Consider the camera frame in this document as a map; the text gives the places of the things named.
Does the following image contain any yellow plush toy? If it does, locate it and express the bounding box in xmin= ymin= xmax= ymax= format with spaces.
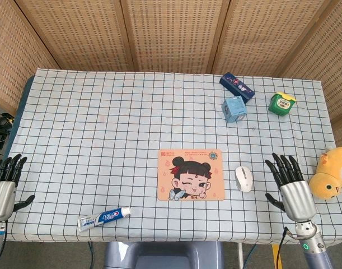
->
xmin=308 ymin=146 xmax=342 ymax=201

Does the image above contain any blue floor cable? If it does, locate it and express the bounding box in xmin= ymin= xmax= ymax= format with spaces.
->
xmin=88 ymin=241 xmax=95 ymax=269
xmin=247 ymin=243 xmax=258 ymax=269

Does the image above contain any dark blue long box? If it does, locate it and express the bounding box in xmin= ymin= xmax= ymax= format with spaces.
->
xmin=219 ymin=72 xmax=256 ymax=105

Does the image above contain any yellow floor tape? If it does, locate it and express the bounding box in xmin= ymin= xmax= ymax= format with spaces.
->
xmin=271 ymin=244 xmax=282 ymax=269

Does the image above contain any woven bamboo screen panel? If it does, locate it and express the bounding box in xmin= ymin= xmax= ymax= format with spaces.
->
xmin=211 ymin=0 xmax=332 ymax=77
xmin=0 ymin=0 xmax=59 ymax=115
xmin=15 ymin=0 xmax=135 ymax=72
xmin=120 ymin=0 xmax=232 ymax=74
xmin=279 ymin=0 xmax=342 ymax=146

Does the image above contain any white grid-checked tablecloth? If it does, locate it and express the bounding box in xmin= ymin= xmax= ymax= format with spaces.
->
xmin=4 ymin=68 xmax=342 ymax=244

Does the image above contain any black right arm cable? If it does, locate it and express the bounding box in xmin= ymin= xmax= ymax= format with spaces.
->
xmin=279 ymin=226 xmax=296 ymax=247

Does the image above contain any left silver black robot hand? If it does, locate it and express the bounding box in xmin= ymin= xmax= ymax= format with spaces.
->
xmin=0 ymin=153 xmax=36 ymax=222

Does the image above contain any white computer mouse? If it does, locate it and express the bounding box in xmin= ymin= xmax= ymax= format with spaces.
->
xmin=234 ymin=165 xmax=254 ymax=193

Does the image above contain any black equipment on floor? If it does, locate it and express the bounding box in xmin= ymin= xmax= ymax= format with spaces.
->
xmin=0 ymin=112 xmax=15 ymax=149

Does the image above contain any light blue small box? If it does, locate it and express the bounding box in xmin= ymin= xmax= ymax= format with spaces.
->
xmin=221 ymin=95 xmax=248 ymax=124

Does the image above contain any blue white toothpaste tube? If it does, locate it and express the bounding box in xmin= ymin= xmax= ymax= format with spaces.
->
xmin=77 ymin=206 xmax=132 ymax=233

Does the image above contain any grey robot torso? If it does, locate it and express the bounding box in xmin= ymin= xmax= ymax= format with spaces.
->
xmin=103 ymin=240 xmax=224 ymax=269

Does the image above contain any orange cartoon girl mouse pad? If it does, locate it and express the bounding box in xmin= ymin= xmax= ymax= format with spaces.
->
xmin=157 ymin=149 xmax=226 ymax=202

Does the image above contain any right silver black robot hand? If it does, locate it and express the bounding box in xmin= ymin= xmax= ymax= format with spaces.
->
xmin=264 ymin=152 xmax=317 ymax=222

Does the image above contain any green yellow-lidded container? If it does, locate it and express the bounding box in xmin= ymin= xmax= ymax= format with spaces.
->
xmin=268 ymin=91 xmax=297 ymax=116

